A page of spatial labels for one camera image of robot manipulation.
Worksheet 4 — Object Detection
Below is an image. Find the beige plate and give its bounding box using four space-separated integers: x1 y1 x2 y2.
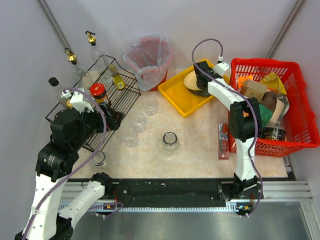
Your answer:
183 71 201 91

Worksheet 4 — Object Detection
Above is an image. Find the clear glass cup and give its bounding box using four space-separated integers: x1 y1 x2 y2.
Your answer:
119 128 139 148
129 112 146 134
142 96 158 116

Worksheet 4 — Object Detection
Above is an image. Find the red lid chili jar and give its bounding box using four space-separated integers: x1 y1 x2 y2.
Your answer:
89 83 112 106

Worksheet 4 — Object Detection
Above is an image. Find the small yellow label bottle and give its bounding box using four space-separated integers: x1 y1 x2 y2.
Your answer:
108 64 125 90

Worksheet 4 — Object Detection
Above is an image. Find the glass oil bottle gold spout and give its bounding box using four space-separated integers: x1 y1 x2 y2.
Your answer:
64 47 94 91

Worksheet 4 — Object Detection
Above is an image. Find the dark sauce bottle black cap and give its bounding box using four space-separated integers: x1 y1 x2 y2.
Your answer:
48 77 69 109

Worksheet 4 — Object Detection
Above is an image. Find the dark teal plate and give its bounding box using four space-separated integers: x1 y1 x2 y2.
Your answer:
189 88 211 98

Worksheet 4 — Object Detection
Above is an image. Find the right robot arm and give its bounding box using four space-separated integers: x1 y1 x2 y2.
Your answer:
155 60 262 193

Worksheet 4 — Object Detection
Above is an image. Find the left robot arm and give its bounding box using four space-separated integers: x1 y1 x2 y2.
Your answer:
15 103 125 240

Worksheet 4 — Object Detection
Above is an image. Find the yellow plastic tray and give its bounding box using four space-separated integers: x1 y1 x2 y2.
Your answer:
158 65 215 118

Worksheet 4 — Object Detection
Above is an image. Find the glass jar left front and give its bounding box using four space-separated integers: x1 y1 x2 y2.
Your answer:
90 151 107 168

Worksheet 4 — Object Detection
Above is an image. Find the brown paper box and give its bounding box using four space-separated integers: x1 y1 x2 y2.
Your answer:
240 79 268 103

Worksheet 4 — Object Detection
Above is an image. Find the red bin with plastic bag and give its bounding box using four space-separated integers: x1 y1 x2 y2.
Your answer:
123 34 174 91

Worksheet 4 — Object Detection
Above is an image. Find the red snack packet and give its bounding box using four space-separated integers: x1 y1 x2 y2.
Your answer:
218 123 230 160

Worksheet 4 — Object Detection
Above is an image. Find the glass jar metal rim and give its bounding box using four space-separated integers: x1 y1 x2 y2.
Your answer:
162 131 180 155

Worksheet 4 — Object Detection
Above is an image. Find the yellow snack bag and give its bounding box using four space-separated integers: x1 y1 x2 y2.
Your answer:
260 72 287 95

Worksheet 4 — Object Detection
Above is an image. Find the green bag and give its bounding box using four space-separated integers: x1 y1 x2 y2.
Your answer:
259 104 273 128

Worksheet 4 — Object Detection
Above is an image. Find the brown foil pouch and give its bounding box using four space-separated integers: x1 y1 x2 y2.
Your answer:
261 91 290 124

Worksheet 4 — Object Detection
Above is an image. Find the black round tin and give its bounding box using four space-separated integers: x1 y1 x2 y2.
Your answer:
259 121 287 141

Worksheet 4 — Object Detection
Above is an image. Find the red plastic basket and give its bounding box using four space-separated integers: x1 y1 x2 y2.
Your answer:
229 58 320 158

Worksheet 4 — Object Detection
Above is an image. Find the black wire rack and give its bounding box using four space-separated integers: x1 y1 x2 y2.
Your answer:
45 55 142 154

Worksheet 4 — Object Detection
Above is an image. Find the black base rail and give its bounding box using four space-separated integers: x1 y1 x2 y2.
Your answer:
67 177 266 208

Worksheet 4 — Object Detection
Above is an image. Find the grey cable duct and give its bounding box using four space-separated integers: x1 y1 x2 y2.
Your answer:
88 201 253 213

